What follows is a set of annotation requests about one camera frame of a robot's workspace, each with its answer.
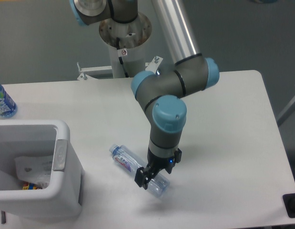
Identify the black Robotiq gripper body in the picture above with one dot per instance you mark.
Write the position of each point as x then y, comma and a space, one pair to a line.
158, 164

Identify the clear plastic water bottle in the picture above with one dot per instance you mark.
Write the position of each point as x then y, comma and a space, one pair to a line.
129, 162

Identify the clear plastic wrapper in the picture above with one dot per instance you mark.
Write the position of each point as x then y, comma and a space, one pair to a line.
35, 170

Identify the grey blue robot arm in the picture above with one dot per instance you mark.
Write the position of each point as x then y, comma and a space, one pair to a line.
160, 96

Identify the white plastic trash can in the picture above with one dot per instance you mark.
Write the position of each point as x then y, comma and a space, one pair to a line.
62, 197

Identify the colourful snack package in bin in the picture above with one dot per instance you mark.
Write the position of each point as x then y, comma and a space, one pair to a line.
30, 186

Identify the black clamp at table edge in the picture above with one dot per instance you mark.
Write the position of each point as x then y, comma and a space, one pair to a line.
289, 201

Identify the blue labelled water bottle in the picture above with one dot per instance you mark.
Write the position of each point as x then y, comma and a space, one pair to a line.
8, 107

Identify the white metal base bracket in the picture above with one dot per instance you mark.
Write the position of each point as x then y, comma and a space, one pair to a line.
105, 72

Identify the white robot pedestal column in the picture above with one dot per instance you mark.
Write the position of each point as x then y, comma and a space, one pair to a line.
126, 44

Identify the white metal frame right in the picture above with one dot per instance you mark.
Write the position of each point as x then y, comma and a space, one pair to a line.
286, 112

